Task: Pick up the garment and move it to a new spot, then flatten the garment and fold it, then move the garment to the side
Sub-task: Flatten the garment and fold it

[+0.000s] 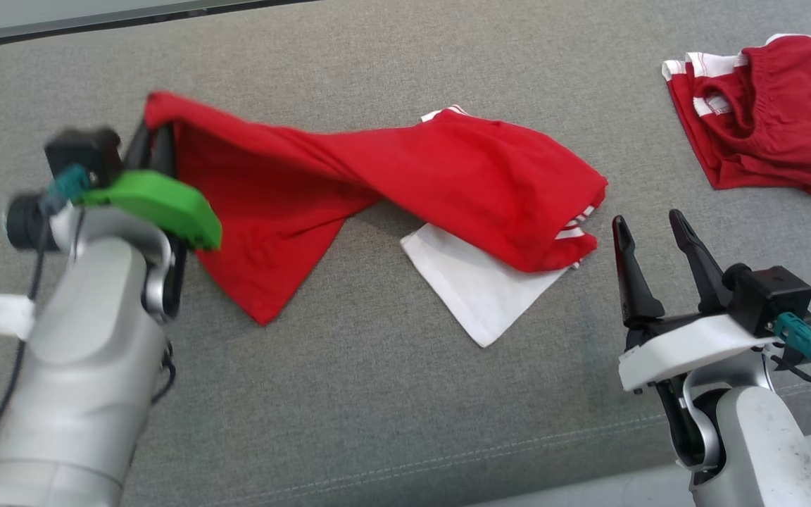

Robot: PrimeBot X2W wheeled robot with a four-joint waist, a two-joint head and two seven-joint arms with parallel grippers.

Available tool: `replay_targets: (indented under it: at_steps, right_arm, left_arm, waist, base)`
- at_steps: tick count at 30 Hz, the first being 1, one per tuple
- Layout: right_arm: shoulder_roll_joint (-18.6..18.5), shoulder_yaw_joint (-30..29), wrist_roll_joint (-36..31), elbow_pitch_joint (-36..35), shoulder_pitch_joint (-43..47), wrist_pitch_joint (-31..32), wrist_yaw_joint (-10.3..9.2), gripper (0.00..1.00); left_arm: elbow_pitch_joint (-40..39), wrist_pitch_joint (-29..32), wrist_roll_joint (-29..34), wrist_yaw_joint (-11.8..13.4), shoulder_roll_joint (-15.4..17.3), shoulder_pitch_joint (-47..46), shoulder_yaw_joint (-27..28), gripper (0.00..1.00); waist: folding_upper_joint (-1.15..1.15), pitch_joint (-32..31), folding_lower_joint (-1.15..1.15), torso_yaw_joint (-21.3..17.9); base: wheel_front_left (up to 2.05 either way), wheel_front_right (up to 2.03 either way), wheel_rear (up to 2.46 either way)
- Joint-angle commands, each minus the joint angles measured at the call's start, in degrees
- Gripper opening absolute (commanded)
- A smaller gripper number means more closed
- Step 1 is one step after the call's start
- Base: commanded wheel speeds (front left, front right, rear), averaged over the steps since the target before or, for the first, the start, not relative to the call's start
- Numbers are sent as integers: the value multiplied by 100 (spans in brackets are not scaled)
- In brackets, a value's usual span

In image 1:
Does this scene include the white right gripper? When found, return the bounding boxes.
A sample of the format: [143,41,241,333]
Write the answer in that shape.
[612,209,778,392]

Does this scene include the teal cable connector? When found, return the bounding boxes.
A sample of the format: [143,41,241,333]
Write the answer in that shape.
[39,165,94,216]
[773,312,811,375]

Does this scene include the red shirt with white sleeves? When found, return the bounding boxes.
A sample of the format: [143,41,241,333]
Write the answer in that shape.
[144,90,609,349]

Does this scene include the red shorts with white stripe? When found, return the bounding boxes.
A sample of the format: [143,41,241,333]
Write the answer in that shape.
[662,34,811,201]

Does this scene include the teal left cable connector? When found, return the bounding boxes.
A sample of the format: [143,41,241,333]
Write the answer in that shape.
[39,165,94,216]

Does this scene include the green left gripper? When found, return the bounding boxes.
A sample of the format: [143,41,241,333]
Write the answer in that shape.
[82,121,223,251]

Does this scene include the teal right cable connector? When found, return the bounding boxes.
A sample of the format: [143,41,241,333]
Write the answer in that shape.
[773,312,811,375]

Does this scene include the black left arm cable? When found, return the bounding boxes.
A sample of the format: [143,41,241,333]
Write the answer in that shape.
[0,211,86,497]

